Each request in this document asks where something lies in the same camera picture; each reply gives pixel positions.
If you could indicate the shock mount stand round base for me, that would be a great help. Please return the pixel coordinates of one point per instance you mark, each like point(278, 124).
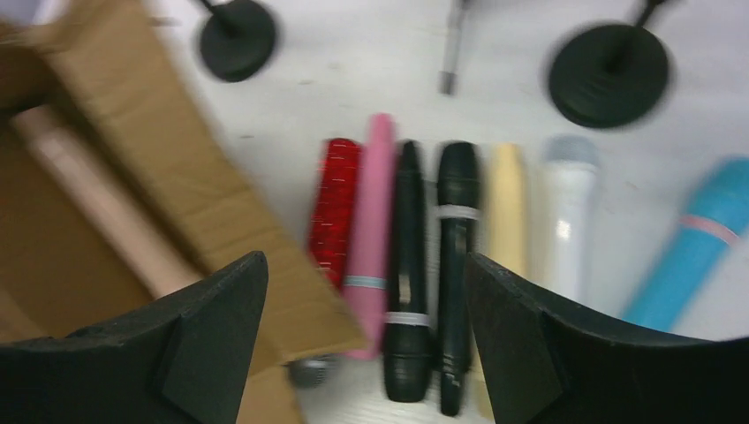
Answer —
point(610, 75)

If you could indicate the brown cardboard box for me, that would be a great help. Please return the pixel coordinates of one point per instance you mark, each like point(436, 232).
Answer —
point(103, 70)

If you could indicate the white microphone grey head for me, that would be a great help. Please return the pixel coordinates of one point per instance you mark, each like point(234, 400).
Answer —
point(570, 175)

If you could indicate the cream white microphone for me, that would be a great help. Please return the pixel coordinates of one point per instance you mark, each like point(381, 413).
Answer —
point(504, 236)

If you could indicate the teal microphone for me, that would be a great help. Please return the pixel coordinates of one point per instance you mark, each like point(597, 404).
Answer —
point(714, 219)

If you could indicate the red glitter microphone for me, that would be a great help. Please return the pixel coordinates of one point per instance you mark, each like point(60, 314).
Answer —
point(331, 218)

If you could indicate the tripod shock mount stand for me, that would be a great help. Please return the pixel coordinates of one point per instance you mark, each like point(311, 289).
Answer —
point(449, 71)

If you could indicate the peach pink microphone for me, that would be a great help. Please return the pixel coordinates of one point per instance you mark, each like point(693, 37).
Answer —
point(113, 212)

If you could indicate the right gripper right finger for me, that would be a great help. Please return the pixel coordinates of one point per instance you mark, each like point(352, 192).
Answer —
point(548, 359)

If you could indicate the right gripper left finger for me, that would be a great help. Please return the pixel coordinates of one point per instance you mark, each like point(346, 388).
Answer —
point(183, 358)

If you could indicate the clip mic stand round base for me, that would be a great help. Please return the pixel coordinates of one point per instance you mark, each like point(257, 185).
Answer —
point(237, 39)

